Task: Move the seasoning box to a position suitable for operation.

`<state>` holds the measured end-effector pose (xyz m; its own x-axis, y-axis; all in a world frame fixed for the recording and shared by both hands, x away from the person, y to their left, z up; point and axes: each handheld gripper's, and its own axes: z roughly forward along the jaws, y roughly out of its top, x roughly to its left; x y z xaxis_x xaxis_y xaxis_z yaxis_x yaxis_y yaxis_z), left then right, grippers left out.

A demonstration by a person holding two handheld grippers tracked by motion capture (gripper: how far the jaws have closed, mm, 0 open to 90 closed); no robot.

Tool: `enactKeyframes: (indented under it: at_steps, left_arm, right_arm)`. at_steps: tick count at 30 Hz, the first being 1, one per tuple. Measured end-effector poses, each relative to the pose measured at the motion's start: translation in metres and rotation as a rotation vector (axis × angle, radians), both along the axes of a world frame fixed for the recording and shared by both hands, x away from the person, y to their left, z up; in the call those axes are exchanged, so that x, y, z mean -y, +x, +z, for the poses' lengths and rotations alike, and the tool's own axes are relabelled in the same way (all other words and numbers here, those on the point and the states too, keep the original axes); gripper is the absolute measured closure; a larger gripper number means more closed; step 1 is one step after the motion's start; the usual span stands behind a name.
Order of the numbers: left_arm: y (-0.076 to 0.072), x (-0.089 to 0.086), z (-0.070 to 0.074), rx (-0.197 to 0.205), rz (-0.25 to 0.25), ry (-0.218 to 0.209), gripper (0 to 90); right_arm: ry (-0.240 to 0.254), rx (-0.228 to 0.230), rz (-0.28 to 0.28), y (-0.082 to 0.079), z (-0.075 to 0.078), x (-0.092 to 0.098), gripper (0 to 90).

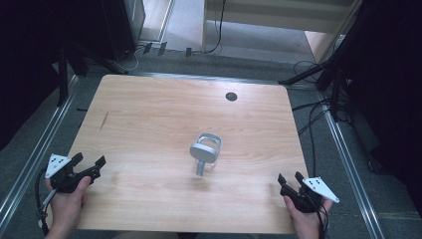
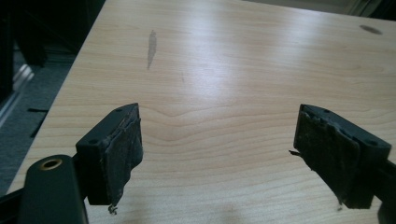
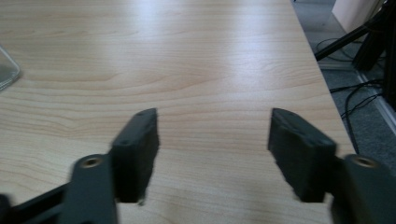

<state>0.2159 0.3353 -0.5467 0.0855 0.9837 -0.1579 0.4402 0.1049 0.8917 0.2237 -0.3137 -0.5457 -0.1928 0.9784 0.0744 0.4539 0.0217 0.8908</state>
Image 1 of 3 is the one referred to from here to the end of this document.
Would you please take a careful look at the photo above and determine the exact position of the dark curtain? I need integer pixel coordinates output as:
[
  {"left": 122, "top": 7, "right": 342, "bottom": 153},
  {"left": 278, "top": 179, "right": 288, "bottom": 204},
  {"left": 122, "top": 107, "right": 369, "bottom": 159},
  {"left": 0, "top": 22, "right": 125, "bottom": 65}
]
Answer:
[
  {"left": 346, "top": 0, "right": 422, "bottom": 218},
  {"left": 0, "top": 0, "right": 105, "bottom": 151}
]

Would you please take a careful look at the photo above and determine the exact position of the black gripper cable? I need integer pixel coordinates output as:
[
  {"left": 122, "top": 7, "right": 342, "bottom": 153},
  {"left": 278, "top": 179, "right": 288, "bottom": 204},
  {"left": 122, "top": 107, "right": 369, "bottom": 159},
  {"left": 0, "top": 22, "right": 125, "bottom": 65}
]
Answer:
[
  {"left": 316, "top": 201, "right": 330, "bottom": 239},
  {"left": 34, "top": 166, "right": 52, "bottom": 236}
]

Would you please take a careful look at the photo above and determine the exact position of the person's right hand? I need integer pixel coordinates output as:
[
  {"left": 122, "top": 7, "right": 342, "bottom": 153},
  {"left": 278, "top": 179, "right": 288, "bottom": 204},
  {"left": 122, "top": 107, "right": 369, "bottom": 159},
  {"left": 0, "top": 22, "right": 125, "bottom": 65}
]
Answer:
[{"left": 283, "top": 195, "right": 333, "bottom": 239}]

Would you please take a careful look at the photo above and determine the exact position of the black cabinet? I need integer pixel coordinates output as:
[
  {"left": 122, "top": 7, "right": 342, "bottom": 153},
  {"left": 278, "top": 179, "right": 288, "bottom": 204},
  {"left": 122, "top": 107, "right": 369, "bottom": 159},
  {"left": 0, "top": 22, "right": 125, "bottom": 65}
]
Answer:
[{"left": 99, "top": 0, "right": 147, "bottom": 62}]

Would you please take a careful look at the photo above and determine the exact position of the black hanging cable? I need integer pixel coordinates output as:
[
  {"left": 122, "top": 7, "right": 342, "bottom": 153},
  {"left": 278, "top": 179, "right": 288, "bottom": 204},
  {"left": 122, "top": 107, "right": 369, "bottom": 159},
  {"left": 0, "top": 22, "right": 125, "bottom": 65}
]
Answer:
[{"left": 191, "top": 0, "right": 228, "bottom": 56}]

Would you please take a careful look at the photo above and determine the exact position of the black tripod stand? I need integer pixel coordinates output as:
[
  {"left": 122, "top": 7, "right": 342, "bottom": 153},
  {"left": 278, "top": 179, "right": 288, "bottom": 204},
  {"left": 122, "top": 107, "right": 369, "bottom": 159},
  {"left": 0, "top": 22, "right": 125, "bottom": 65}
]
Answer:
[{"left": 278, "top": 0, "right": 369, "bottom": 122}]

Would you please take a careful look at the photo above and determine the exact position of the clear cup with grey lid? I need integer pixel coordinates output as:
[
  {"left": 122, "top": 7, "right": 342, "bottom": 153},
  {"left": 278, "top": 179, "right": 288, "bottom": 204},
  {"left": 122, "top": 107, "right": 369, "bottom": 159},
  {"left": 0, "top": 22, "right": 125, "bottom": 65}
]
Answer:
[{"left": 189, "top": 132, "right": 223, "bottom": 177}]

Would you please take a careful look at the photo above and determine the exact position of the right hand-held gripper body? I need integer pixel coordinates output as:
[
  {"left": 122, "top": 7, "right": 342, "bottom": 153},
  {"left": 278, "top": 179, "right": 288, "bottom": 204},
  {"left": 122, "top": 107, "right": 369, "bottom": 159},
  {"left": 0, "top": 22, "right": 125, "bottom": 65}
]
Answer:
[{"left": 280, "top": 176, "right": 340, "bottom": 214}]

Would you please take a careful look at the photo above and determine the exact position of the long black floor cable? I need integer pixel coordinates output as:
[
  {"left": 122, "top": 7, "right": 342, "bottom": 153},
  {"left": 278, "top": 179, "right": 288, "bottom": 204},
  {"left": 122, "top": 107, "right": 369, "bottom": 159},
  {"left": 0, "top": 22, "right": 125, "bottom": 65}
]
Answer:
[{"left": 292, "top": 98, "right": 332, "bottom": 179}]

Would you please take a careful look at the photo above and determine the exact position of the white floor cable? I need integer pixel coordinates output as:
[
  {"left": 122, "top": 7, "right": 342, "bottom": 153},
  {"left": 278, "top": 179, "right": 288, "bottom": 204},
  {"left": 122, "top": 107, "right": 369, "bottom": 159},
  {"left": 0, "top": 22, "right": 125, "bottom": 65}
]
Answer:
[{"left": 113, "top": 46, "right": 147, "bottom": 75}]

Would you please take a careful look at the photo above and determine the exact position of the person's left hand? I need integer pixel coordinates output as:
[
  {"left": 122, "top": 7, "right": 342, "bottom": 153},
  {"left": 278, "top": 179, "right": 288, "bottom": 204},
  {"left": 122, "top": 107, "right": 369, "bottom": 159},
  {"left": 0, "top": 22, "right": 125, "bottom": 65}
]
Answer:
[{"left": 44, "top": 175, "right": 93, "bottom": 239}]

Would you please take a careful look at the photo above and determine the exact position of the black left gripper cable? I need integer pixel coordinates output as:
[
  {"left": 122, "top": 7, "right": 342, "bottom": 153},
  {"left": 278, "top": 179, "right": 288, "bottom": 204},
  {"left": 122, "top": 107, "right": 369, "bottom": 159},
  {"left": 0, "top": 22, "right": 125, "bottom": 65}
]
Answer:
[{"left": 34, "top": 166, "right": 52, "bottom": 236}]

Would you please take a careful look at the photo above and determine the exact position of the black looped floor cable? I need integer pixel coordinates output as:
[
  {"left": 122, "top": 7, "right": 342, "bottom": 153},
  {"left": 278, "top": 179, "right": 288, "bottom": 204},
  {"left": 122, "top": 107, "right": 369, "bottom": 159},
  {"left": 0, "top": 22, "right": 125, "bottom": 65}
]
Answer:
[{"left": 293, "top": 59, "right": 325, "bottom": 85}]

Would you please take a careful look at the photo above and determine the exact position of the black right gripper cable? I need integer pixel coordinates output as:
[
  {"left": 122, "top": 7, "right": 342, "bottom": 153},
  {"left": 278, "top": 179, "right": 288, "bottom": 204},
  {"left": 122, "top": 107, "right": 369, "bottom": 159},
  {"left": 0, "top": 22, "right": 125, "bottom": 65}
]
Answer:
[{"left": 316, "top": 201, "right": 330, "bottom": 239}]

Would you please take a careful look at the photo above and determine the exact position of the black slanted stand leg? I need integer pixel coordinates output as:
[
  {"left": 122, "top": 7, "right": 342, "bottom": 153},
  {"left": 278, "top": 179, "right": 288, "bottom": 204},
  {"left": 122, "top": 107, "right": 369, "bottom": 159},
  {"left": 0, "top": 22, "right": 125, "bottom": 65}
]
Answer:
[{"left": 68, "top": 41, "right": 129, "bottom": 76}]

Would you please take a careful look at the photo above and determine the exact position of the aluminium floor rail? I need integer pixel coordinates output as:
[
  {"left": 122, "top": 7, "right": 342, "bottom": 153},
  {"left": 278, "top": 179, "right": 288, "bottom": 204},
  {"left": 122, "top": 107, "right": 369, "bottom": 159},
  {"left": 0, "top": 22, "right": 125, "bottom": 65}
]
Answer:
[
  {"left": 320, "top": 96, "right": 386, "bottom": 239},
  {"left": 137, "top": 71, "right": 321, "bottom": 90},
  {"left": 0, "top": 75, "right": 82, "bottom": 227}
]

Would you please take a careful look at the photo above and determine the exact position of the black upright stand post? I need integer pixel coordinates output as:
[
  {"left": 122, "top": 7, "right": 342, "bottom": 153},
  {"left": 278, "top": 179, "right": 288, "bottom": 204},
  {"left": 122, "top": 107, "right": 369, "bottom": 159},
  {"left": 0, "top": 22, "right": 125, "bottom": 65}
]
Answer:
[{"left": 56, "top": 39, "right": 72, "bottom": 108}]

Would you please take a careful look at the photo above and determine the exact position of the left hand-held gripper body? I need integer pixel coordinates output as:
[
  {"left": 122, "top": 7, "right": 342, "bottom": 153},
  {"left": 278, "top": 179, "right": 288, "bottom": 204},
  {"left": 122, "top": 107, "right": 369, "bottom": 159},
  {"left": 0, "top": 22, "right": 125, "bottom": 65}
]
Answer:
[{"left": 44, "top": 153, "right": 93, "bottom": 194}]

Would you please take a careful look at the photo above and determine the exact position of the white furniture frame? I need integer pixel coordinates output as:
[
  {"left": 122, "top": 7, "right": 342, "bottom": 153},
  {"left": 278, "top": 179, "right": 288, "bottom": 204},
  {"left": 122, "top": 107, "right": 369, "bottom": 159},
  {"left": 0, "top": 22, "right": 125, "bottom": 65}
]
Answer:
[{"left": 201, "top": 0, "right": 363, "bottom": 54}]

